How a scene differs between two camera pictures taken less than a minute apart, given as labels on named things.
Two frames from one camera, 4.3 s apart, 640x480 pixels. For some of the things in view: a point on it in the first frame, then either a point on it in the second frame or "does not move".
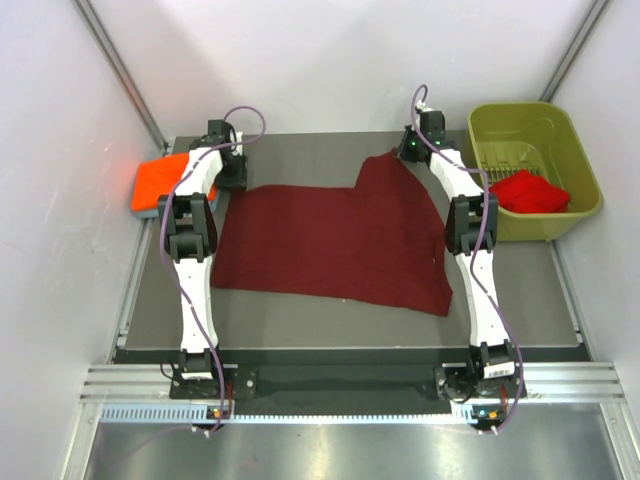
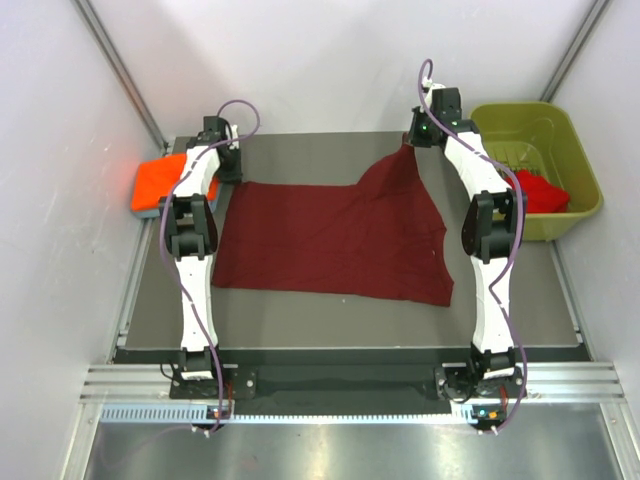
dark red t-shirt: (378, 243) does not move
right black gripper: (408, 132) to (417, 114)
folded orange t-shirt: (159, 176) does not move
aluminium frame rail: (544, 382) does not move
